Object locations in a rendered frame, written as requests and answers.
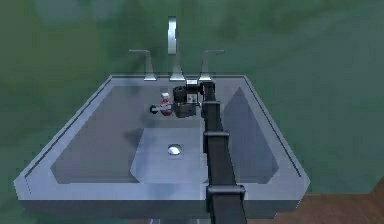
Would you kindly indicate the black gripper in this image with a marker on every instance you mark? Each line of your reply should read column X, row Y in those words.
column 181, row 100

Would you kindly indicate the red perfume bottle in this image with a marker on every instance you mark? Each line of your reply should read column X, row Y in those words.
column 165, row 104

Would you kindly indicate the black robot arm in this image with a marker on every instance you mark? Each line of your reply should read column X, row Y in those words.
column 218, row 160

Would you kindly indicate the grey wash basin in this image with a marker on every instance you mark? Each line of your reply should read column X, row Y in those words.
column 133, row 156

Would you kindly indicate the silver tap spout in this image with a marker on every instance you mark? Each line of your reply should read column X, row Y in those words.
column 173, row 46

